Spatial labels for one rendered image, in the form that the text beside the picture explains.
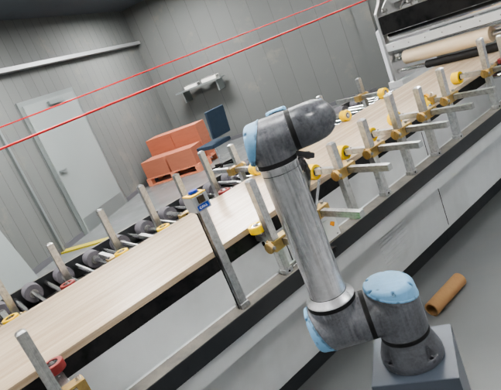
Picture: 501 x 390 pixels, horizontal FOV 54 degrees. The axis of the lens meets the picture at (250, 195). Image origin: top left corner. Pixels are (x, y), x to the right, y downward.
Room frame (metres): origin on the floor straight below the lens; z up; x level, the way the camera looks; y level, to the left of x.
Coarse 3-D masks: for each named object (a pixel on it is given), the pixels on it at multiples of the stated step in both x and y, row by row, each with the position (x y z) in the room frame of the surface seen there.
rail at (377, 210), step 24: (480, 120) 2.93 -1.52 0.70; (456, 144) 2.69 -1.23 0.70; (432, 168) 2.54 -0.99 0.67; (408, 192) 2.40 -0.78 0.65; (384, 216) 2.28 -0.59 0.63; (336, 240) 2.09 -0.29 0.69; (264, 288) 1.90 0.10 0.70; (288, 288) 1.90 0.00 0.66; (240, 312) 1.78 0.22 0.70; (264, 312) 1.82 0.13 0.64; (216, 336) 1.69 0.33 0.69; (240, 336) 1.74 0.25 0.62; (168, 360) 1.65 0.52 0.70; (192, 360) 1.62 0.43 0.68; (144, 384) 1.55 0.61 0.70; (168, 384) 1.56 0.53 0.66
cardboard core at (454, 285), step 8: (448, 280) 2.39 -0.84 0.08; (456, 280) 2.36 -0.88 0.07; (464, 280) 2.37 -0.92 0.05; (448, 288) 2.32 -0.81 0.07; (456, 288) 2.33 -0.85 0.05; (440, 296) 2.28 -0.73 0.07; (448, 296) 2.28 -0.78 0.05; (432, 304) 2.24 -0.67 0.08; (440, 304) 2.24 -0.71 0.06; (432, 312) 2.27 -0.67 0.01; (440, 312) 2.24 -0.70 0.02
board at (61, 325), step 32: (480, 64) 3.57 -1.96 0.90; (352, 128) 3.20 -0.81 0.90; (320, 160) 2.76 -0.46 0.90; (192, 224) 2.53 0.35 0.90; (224, 224) 2.31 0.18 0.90; (128, 256) 2.44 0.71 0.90; (160, 256) 2.23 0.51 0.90; (192, 256) 2.06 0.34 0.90; (96, 288) 2.16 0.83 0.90; (128, 288) 1.99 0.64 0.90; (160, 288) 1.87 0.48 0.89; (32, 320) 2.08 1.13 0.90; (64, 320) 1.92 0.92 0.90; (96, 320) 1.79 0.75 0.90; (0, 352) 1.87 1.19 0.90; (64, 352) 1.63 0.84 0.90; (0, 384) 1.58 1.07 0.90
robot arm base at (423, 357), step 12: (432, 336) 1.24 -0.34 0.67; (384, 348) 1.28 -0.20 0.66; (396, 348) 1.23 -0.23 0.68; (408, 348) 1.22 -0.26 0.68; (420, 348) 1.21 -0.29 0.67; (432, 348) 1.22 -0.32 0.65; (384, 360) 1.27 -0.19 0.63; (396, 360) 1.23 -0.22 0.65; (408, 360) 1.21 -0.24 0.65; (420, 360) 1.20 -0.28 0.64; (432, 360) 1.20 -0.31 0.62; (396, 372) 1.23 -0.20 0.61; (408, 372) 1.21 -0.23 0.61; (420, 372) 1.19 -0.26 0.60
